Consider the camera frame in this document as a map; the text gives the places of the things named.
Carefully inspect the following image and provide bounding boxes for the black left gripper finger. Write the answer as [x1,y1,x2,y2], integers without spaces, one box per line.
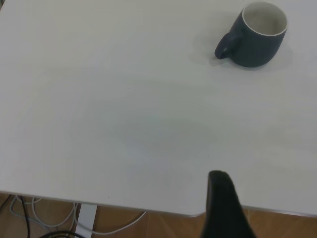
[200,170,258,238]

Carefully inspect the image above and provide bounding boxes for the dark grey ceramic mug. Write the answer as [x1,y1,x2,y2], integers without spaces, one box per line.
[214,1,288,68]

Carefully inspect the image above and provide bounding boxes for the white table leg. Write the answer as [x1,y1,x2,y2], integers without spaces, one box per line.
[74,203,98,237]

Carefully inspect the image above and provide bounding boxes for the white cable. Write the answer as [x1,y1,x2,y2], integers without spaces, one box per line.
[8,194,147,236]

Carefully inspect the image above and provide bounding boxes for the black cable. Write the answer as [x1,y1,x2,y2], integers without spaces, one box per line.
[18,195,32,238]
[37,230,84,238]

